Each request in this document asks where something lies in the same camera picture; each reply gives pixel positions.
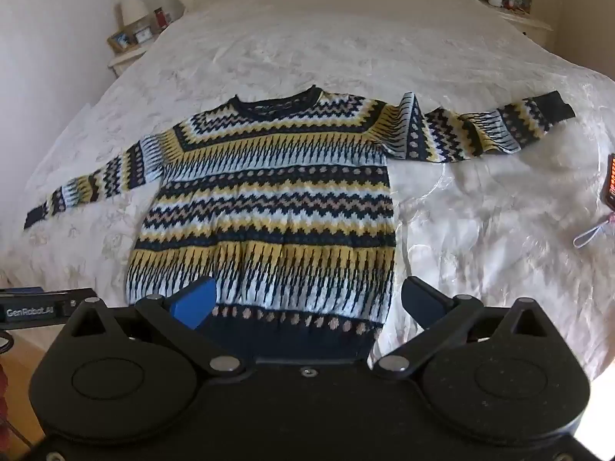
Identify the cream nightstand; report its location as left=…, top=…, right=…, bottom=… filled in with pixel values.
left=107, top=38, right=164, bottom=78
left=497, top=6, right=554, bottom=46

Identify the wooden photo frame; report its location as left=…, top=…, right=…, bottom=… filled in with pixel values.
left=106, top=30, right=133, bottom=53

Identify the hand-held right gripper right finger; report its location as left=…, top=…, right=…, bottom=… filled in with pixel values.
left=374, top=276, right=561, bottom=378

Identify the pale blue wrist strap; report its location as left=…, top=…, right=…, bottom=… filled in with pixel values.
left=573, top=212, right=615, bottom=249

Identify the bed with white embroidered bedspread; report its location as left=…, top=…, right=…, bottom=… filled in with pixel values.
left=0, top=0, right=615, bottom=381

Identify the black orange device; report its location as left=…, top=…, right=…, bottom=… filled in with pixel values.
left=603, top=153, right=615, bottom=208

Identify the white table lamp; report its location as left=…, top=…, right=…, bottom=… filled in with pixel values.
left=119, top=0, right=148, bottom=27

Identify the navy yellow white patterned sweater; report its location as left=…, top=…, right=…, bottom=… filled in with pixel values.
left=24, top=85, right=576, bottom=362

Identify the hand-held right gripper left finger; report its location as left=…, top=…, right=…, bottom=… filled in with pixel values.
left=65, top=276, right=244, bottom=376

